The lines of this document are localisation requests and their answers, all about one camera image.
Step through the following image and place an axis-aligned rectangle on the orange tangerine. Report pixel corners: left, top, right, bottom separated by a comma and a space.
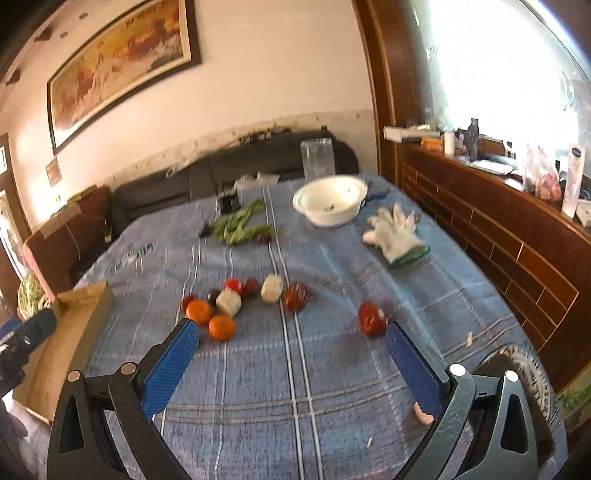
208, 314, 235, 342
185, 299, 213, 327

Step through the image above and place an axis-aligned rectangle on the small red date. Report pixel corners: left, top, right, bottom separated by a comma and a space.
181, 295, 197, 313

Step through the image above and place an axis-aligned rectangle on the orange tangerine front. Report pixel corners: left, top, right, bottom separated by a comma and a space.
208, 314, 235, 342

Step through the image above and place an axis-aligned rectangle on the white cake piece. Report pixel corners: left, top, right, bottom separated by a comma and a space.
215, 289, 242, 317
260, 274, 284, 303

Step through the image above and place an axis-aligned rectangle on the red cherry tomato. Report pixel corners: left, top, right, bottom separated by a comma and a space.
223, 278, 245, 296

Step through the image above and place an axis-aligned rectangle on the large red date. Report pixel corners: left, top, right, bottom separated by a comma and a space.
281, 282, 308, 313

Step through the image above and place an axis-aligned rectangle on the dark red date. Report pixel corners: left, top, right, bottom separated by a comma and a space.
243, 278, 260, 298

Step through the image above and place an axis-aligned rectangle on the cardboard tray box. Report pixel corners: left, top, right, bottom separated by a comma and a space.
13, 282, 114, 424

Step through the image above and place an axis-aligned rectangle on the brown armchair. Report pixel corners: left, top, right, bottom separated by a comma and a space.
23, 186, 111, 300

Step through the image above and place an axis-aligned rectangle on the wooden side cabinet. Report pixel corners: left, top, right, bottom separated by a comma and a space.
379, 140, 590, 392

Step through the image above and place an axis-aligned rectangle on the white work glove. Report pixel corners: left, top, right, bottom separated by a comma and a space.
362, 203, 430, 268

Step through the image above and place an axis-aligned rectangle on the blue plaid tablecloth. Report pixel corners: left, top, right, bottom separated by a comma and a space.
81, 182, 545, 479

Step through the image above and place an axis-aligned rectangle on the green leafy vegetable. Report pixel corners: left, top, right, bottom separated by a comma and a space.
211, 198, 276, 246

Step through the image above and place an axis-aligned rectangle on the small black device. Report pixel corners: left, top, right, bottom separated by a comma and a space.
218, 190, 240, 215

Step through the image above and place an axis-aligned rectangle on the dried date near vegetable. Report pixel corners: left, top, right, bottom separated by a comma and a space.
256, 233, 273, 243

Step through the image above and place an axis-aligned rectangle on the white round bowl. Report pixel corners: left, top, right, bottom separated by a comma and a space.
293, 175, 368, 228

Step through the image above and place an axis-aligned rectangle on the black leather sofa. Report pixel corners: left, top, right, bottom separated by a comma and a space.
111, 127, 360, 237

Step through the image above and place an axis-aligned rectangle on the framed horse painting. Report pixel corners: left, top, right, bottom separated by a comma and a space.
46, 0, 201, 154

